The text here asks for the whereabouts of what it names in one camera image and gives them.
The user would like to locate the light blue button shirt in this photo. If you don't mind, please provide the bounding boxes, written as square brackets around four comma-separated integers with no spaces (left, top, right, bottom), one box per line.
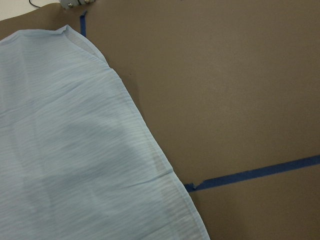
[0,25,209,240]

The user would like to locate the aluminium frame post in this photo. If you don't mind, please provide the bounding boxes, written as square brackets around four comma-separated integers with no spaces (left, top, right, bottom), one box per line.
[59,0,95,10]

